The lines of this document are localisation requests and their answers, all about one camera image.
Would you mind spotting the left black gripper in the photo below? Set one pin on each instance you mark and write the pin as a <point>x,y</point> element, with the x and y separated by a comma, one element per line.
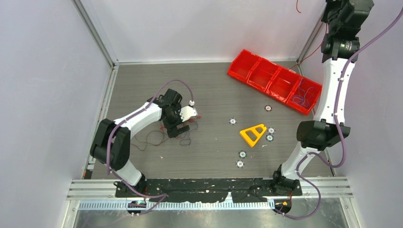
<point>173,132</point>

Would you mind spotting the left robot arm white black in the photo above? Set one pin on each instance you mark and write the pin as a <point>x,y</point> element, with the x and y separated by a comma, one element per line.
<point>112,141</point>

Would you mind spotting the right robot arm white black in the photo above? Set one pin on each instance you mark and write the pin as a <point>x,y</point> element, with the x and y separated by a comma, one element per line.
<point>340,48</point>

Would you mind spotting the poker chip centre table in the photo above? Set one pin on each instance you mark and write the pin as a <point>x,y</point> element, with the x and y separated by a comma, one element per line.
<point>232,121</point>

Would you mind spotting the yellow triangular plastic block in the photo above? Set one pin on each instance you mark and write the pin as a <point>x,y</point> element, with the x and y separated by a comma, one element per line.
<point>253,134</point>

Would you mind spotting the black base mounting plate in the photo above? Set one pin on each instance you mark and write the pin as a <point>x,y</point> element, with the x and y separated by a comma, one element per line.
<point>214,190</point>

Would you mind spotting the poker chip lower upper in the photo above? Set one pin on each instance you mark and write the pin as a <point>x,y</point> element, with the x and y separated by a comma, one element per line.
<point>242,154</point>

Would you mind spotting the poker chip lowest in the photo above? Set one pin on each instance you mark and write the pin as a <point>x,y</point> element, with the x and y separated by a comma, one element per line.
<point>240,164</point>

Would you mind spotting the poker chip lower right pair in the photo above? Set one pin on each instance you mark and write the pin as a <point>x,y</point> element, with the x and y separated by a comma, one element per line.
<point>269,138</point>

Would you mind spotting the poker chip pair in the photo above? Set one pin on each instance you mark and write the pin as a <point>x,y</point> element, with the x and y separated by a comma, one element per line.
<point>269,138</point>
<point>271,130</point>

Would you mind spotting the poker chip upper right pair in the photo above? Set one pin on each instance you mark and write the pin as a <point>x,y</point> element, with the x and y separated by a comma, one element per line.
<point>271,130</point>

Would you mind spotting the red four-compartment bin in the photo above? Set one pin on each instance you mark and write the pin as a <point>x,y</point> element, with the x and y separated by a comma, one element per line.
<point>278,82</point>

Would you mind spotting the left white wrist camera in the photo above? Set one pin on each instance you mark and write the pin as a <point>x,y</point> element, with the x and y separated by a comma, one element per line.
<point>188,112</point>

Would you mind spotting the white slotted cable duct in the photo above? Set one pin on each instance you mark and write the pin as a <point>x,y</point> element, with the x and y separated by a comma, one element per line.
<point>144,205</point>

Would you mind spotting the aluminium frame rail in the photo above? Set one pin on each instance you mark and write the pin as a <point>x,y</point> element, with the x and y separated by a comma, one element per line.
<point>329,187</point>

